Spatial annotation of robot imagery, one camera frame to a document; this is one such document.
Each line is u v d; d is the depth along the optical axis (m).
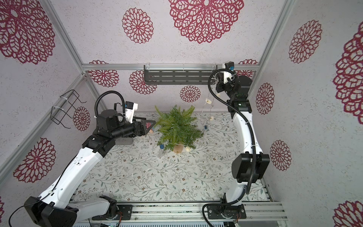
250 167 0.47
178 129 0.72
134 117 0.61
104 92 0.50
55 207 0.38
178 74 0.95
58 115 0.74
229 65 0.58
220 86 0.66
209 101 0.80
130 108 0.59
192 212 0.76
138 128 0.59
